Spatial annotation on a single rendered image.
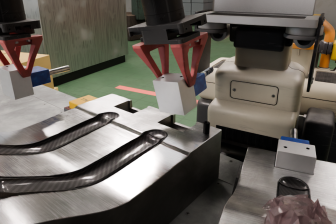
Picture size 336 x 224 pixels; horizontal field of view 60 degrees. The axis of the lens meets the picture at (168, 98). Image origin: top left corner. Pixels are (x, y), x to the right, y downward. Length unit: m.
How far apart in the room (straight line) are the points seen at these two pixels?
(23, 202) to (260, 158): 0.32
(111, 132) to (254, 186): 0.22
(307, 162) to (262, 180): 0.07
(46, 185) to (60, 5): 3.33
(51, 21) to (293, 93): 3.05
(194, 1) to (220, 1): 8.27
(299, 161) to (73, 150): 0.31
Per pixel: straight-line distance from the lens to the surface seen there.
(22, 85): 0.59
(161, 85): 0.44
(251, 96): 0.79
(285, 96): 0.77
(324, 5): 9.23
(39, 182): 0.35
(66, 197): 0.32
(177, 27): 0.38
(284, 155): 0.45
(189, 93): 0.44
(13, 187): 0.33
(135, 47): 0.44
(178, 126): 0.50
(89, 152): 0.42
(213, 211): 0.45
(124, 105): 0.57
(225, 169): 0.53
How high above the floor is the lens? 1.10
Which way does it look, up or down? 21 degrees down
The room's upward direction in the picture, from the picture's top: straight up
